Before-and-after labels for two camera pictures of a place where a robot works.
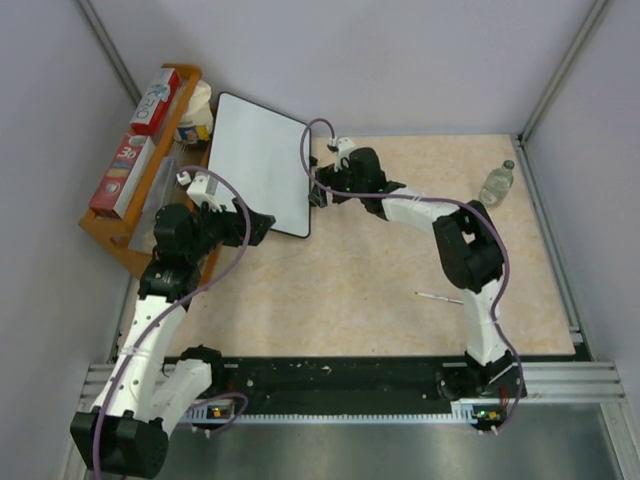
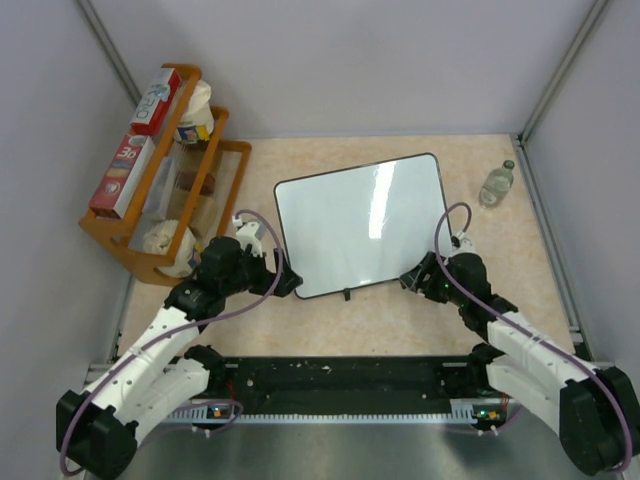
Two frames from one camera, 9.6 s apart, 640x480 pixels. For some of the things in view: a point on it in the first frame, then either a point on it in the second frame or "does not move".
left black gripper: x=234 y=222 → x=266 y=278
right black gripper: x=329 y=178 → x=430 y=265
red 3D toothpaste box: x=123 y=175 does not move
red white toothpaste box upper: x=151 y=115 does not move
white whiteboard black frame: x=259 y=151 → x=366 y=223
